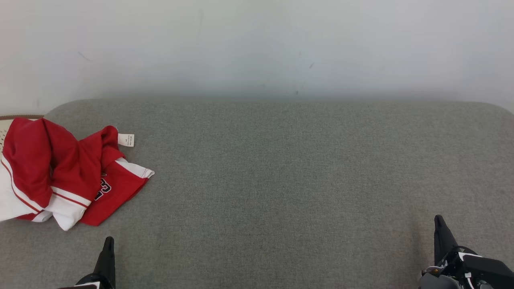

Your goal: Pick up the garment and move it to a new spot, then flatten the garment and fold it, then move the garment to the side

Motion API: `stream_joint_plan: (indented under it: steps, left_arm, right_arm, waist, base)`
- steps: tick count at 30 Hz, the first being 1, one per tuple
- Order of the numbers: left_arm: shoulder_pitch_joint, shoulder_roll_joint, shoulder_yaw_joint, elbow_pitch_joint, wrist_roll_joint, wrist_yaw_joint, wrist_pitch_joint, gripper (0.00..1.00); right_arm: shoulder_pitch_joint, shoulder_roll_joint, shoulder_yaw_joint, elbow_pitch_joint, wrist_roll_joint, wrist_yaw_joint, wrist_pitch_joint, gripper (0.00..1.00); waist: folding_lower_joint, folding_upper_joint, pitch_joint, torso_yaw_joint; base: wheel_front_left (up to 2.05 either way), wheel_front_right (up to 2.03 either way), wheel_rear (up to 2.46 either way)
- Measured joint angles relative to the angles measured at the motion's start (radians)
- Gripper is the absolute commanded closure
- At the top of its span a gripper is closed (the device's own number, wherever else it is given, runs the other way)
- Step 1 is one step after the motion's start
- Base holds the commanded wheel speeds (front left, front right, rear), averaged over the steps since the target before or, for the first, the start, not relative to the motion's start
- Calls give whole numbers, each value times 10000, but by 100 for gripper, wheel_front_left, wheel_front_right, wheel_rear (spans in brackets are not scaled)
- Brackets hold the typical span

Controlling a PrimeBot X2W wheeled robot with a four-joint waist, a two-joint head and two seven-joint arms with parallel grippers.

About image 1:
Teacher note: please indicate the red jersey with white sleeves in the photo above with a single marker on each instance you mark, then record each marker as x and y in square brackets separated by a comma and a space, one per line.
[36, 160]

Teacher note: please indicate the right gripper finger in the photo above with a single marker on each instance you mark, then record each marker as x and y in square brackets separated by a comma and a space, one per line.
[441, 241]

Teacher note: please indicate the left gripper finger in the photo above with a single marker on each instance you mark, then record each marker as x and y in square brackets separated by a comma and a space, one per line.
[108, 261]

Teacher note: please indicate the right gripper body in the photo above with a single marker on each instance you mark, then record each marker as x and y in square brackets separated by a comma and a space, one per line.
[455, 265]

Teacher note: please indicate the cream perforated laundry basket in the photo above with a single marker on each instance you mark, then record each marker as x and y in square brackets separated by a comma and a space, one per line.
[5, 128]

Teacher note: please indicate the grey fabric sofa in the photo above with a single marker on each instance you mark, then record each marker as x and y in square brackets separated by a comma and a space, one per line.
[281, 180]

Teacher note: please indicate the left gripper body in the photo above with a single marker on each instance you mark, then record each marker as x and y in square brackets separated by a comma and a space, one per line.
[90, 284]

